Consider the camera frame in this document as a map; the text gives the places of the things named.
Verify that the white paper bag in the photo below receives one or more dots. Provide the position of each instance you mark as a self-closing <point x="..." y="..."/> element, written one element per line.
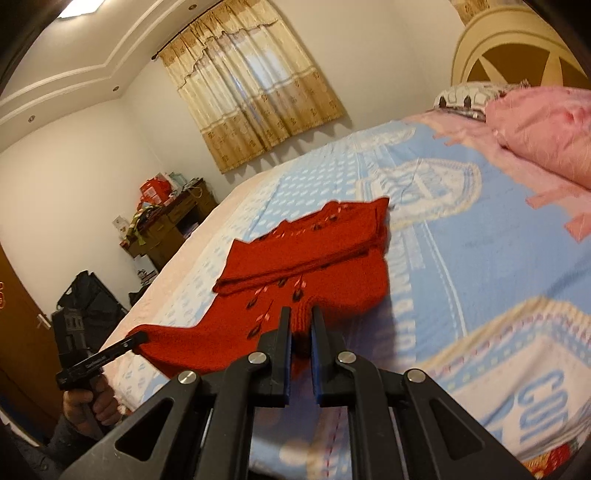
<point x="145" y="275"/>

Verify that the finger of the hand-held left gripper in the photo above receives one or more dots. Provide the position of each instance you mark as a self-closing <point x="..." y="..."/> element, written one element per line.
<point x="127" y="345"/>

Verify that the red knitted sweater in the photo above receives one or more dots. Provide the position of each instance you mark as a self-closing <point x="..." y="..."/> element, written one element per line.
<point x="332" y="281"/>

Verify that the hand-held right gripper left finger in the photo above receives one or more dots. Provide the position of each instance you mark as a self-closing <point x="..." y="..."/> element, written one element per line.
<point x="287" y="369"/>

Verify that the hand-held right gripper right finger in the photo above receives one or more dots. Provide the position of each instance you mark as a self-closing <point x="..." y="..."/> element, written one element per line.
<point x="316" y="369"/>

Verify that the beige floral curtain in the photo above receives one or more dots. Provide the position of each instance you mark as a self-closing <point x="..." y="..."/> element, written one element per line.
<point x="466" y="7"/>
<point x="254" y="87"/>

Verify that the red gift bag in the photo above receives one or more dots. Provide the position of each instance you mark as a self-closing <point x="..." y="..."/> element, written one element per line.
<point x="154" y="190"/>

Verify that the pink folded quilt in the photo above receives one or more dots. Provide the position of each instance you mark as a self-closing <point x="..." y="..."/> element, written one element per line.
<point x="545" y="124"/>

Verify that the brown wooden desk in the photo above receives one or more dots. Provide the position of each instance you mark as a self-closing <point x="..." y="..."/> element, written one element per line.
<point x="161" y="230"/>

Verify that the brown wooden door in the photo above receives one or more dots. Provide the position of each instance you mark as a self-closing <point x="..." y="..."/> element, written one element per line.
<point x="18" y="350"/>

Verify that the white card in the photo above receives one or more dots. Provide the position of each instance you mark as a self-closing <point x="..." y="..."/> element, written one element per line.
<point x="121" y="227"/>

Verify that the person's left hand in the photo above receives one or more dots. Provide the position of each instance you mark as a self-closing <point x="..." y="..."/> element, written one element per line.
<point x="106" y="408"/>

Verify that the person's left forearm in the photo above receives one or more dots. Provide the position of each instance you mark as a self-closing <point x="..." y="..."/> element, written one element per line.
<point x="69" y="445"/>

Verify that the patterned pillow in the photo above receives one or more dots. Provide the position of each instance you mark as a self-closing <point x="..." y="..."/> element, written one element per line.
<point x="461" y="99"/>

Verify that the cream wooden headboard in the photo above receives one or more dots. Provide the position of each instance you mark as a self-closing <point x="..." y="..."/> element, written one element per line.
<point x="508" y="32"/>

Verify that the green striped cloth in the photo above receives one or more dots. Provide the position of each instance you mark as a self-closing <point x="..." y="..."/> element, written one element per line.
<point x="138" y="221"/>

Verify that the polka dot bed sheet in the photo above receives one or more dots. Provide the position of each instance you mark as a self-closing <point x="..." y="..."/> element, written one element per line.
<point x="461" y="240"/>

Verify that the dark curtain rod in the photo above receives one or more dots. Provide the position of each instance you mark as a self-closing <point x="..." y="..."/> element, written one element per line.
<point x="182" y="32"/>

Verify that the square ceiling light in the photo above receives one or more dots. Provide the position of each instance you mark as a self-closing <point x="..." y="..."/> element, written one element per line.
<point x="83" y="8"/>

